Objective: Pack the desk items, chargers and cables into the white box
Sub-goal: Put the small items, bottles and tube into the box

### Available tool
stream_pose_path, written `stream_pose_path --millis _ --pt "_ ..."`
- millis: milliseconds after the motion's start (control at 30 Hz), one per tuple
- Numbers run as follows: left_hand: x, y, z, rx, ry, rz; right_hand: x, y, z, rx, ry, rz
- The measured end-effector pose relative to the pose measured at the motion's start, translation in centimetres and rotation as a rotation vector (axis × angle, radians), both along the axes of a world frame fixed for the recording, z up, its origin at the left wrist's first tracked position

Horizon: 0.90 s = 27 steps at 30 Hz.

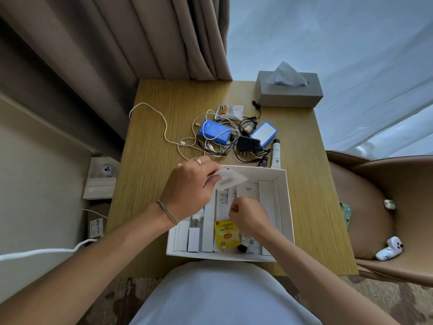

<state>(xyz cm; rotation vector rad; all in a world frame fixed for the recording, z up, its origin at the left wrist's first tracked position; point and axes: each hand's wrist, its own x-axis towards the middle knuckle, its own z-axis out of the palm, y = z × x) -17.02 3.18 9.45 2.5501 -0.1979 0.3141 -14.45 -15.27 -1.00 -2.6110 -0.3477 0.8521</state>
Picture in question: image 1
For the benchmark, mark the person's right hand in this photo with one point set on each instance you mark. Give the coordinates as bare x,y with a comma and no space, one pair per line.
250,216

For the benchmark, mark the person's left hand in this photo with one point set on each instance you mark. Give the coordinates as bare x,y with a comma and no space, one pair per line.
189,189

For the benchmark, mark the long white paper sachet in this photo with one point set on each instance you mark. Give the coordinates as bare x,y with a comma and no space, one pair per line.
223,206

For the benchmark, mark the white charger blue print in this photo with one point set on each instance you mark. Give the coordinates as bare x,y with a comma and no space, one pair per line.
198,218

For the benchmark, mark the yellow tea bag packet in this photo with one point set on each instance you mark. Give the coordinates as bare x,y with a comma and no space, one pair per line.
226,235

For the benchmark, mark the white cardboard box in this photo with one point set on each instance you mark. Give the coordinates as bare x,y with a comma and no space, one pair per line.
286,206

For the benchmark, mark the white square sachet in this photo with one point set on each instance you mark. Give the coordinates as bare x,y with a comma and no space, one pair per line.
233,179

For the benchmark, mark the small white square packet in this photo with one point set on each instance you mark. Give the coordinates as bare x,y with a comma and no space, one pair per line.
193,240

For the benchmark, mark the blue power bank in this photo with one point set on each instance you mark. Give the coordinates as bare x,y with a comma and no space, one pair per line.
213,130

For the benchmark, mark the black power adapter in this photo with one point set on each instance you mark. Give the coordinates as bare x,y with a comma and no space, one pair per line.
247,144

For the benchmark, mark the blue and white small box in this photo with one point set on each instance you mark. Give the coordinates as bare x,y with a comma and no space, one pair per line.
264,134

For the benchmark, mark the clear packet orange print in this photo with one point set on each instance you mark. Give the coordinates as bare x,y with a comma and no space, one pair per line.
231,112

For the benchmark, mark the person's right forearm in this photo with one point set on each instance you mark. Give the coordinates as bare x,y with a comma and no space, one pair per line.
321,284

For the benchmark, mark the person's left forearm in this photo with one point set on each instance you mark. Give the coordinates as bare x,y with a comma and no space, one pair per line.
84,267

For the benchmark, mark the wooden table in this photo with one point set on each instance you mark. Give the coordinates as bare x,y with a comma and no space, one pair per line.
142,199

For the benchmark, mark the white shirt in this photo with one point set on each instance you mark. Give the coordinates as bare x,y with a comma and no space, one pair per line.
223,297

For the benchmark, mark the green patterned phone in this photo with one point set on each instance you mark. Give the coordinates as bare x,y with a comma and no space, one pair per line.
345,213

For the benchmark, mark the brown cardboard box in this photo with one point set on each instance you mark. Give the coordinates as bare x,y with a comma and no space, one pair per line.
98,223

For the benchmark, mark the brown leather chair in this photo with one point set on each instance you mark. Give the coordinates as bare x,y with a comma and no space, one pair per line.
365,216

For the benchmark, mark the grey tissue box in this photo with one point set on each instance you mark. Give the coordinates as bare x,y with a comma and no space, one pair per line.
287,97

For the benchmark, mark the small white earbud case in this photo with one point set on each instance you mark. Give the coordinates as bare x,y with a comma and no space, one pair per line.
389,204

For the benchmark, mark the white game controller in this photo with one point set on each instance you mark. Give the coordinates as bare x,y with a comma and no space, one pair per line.
389,250

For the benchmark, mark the white tissue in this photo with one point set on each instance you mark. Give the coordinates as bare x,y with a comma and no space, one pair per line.
287,76

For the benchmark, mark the beige curtain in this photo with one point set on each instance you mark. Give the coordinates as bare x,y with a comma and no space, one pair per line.
118,47

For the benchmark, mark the white sheer curtain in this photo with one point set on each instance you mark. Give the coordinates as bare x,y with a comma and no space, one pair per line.
338,47

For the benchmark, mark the wall socket panel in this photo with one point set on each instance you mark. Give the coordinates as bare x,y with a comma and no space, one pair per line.
99,189

